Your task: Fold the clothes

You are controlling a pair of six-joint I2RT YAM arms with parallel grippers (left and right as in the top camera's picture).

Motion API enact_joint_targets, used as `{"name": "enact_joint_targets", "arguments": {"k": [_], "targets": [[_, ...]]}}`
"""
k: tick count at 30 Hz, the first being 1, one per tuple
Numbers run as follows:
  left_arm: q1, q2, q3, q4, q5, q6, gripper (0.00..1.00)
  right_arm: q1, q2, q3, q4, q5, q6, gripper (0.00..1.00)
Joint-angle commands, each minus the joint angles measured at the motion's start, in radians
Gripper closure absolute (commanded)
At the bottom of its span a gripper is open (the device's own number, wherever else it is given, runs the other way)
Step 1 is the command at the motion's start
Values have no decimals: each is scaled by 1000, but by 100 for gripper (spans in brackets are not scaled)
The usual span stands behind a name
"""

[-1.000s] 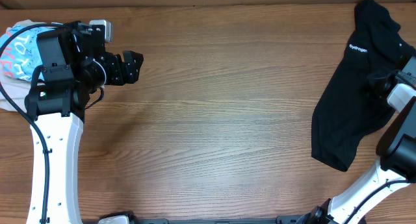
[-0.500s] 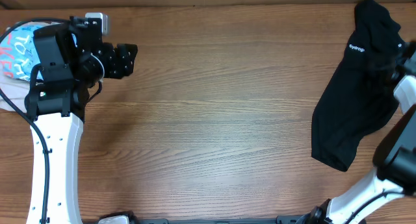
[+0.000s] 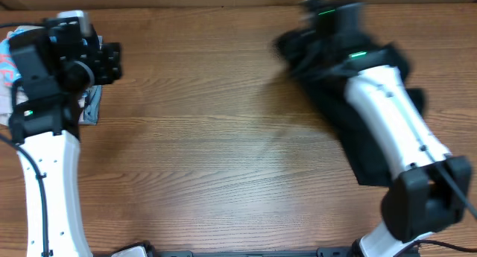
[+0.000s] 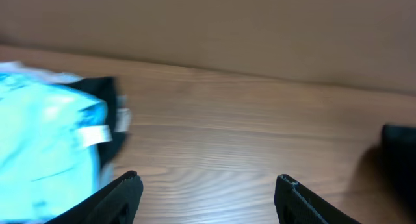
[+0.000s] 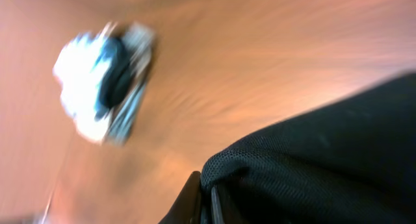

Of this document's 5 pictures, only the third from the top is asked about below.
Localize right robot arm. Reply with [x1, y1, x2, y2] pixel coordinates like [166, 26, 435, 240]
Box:
[280, 0, 476, 256]

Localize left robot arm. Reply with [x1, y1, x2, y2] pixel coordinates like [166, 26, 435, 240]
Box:
[6, 10, 122, 256]

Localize light blue printed shirt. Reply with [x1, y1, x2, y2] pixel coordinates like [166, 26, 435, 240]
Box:
[0, 28, 23, 86]

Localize grey-blue folded garment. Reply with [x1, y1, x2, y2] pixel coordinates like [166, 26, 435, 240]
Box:
[78, 86, 102, 125]

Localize black polo shirt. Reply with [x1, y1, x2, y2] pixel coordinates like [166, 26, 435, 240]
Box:
[274, 30, 425, 187]

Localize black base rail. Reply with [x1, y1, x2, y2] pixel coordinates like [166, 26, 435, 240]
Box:
[92, 241, 422, 257]

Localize beige folded garment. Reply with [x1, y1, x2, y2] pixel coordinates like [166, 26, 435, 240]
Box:
[0, 75, 13, 126]

